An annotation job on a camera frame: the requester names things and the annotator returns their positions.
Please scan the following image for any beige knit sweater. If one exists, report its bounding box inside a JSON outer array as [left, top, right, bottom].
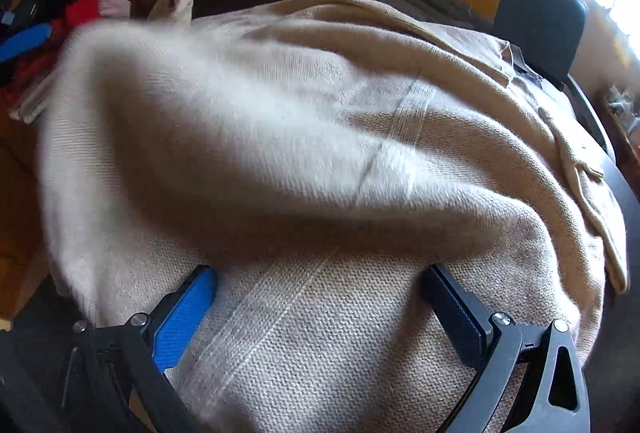
[[39, 0, 630, 432]]

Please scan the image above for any red garment pile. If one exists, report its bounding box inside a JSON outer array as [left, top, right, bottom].
[[1, 0, 102, 109]]

